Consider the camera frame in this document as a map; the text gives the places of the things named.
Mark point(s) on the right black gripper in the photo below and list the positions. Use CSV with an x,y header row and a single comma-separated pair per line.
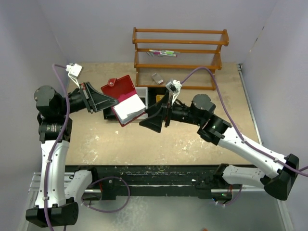
x,y
154,121

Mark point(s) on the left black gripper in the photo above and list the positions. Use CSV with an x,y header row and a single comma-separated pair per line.
x,y
99,100

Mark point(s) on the red leather card holder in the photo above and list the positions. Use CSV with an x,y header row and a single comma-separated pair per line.
x,y
119,87

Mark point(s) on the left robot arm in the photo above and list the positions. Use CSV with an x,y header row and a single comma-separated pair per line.
x,y
57,205

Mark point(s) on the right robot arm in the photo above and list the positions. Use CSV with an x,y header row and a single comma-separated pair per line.
x,y
271,171

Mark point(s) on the yellow card stack in tray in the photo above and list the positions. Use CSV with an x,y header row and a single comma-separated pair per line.
x,y
159,97

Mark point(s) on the black and white organiser tray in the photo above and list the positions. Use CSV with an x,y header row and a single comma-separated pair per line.
x,y
146,94

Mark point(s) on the small grey box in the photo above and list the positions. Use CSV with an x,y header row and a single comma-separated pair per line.
x,y
157,78

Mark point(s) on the bundle of coloured pens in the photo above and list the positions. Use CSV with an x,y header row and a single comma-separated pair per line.
x,y
162,53

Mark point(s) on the wooden three-tier shelf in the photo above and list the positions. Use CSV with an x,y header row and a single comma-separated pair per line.
x,y
196,48

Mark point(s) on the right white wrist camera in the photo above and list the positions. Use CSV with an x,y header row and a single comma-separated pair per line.
x,y
174,87

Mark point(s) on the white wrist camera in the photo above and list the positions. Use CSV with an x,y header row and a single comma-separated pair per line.
x,y
73,72
174,87

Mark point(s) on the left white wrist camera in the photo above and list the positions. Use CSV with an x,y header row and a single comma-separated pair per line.
x,y
73,72

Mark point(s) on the aluminium frame rail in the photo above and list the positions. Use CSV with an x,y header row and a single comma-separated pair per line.
x,y
69,183

